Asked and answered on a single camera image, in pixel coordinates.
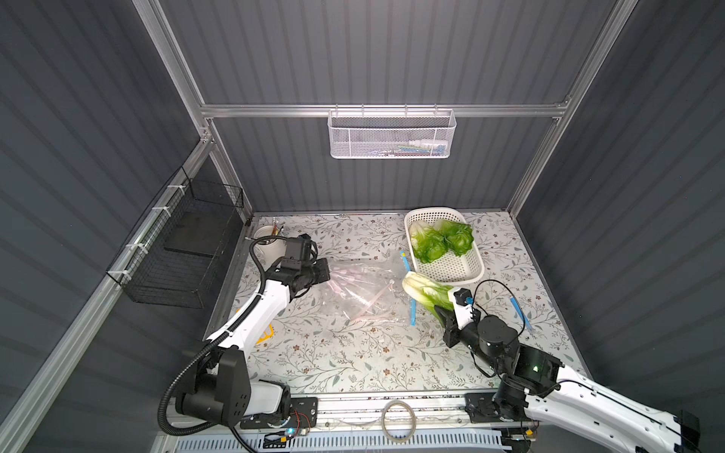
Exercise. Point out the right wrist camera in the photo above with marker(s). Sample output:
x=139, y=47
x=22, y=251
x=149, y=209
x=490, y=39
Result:
x=463, y=306

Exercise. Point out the yellow calculator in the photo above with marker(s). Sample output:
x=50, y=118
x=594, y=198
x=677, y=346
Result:
x=267, y=334

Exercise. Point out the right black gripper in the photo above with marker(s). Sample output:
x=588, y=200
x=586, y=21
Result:
x=450, y=331

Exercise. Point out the black wire side basket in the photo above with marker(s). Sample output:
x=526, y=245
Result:
x=184, y=251

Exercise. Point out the white wire wall basket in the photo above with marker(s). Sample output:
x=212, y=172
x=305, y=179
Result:
x=391, y=135

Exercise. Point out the clear zip-top bag blue seal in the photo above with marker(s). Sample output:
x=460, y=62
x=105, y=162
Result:
x=374, y=289

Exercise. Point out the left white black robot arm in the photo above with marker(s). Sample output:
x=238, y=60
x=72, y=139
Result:
x=215, y=388

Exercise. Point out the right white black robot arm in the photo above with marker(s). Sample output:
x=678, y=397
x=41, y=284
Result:
x=536, y=386

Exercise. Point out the white pen holder cup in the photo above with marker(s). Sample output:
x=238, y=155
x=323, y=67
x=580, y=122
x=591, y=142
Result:
x=270, y=249

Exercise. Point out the chinese cabbage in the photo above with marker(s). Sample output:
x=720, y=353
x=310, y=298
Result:
x=428, y=293
x=457, y=236
x=428, y=244

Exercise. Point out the blue pen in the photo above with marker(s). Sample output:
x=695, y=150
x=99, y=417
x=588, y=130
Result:
x=525, y=321

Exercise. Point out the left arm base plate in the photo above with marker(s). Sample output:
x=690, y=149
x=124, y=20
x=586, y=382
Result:
x=302, y=414

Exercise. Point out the clear zip-top bag white seal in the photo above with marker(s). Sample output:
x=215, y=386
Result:
x=359, y=289

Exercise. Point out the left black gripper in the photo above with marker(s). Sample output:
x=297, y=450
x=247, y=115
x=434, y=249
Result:
x=311, y=272

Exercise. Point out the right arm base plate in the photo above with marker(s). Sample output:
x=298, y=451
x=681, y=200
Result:
x=481, y=408

